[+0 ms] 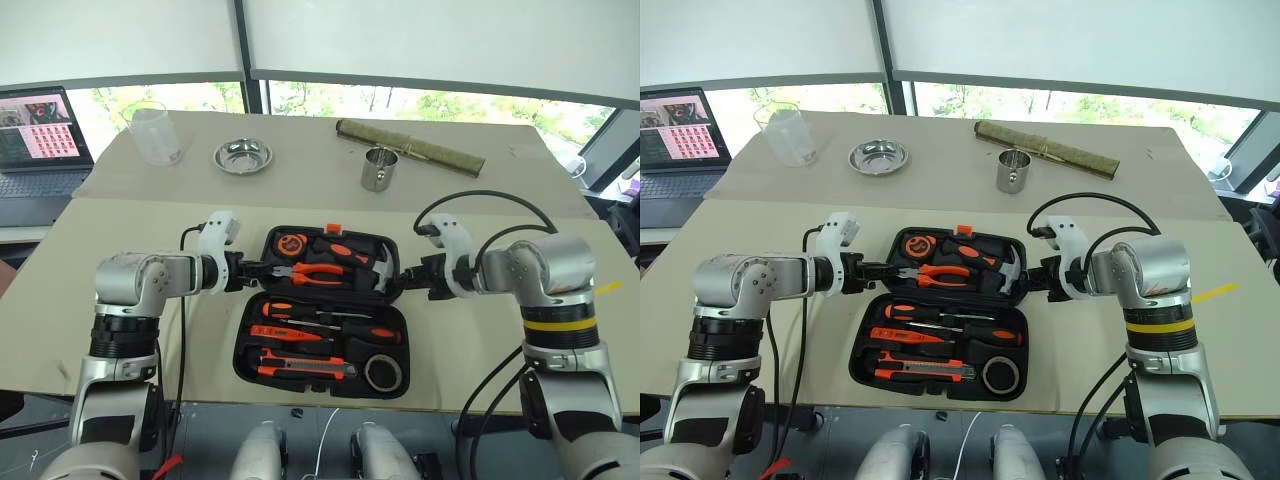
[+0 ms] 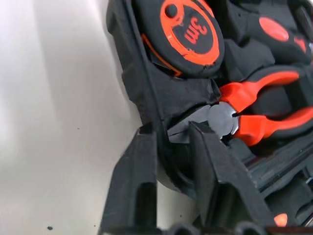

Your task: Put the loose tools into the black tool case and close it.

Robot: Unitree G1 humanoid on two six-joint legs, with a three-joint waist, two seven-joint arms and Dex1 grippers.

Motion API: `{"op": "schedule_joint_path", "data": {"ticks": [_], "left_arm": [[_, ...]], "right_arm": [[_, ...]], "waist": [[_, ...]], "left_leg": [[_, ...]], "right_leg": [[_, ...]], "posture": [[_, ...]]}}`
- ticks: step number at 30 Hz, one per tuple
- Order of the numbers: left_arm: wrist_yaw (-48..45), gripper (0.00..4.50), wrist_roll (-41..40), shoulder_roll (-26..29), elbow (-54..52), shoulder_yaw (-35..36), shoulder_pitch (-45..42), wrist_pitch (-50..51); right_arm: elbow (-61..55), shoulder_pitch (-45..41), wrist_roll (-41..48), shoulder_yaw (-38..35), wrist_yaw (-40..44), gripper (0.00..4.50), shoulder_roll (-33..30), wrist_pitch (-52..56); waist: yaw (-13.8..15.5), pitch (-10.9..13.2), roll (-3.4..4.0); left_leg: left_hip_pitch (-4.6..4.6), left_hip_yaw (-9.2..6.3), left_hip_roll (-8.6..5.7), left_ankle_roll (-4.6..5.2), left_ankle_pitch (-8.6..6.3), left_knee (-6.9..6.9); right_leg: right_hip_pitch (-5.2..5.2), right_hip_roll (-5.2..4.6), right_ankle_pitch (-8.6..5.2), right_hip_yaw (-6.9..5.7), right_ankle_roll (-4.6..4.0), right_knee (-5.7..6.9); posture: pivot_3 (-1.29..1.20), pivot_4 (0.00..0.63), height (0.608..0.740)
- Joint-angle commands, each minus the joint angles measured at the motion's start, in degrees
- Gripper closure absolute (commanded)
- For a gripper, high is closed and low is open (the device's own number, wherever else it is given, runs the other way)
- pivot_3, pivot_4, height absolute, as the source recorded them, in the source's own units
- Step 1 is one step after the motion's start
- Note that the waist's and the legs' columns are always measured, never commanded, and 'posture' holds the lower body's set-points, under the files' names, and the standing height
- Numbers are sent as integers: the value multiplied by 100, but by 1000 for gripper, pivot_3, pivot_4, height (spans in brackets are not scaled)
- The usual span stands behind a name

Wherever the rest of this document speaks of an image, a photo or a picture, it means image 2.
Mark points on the black orange tape measure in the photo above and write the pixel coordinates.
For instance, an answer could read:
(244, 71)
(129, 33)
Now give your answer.
(193, 34)

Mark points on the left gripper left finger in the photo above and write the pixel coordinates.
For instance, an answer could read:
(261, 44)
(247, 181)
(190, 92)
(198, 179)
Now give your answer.
(134, 183)

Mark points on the black tool case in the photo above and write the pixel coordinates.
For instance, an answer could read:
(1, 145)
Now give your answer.
(181, 98)

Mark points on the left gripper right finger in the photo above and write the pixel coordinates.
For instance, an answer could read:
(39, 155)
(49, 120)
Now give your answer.
(220, 186)

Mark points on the black orange screwdriver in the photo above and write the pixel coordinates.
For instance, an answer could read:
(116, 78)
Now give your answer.
(280, 219)

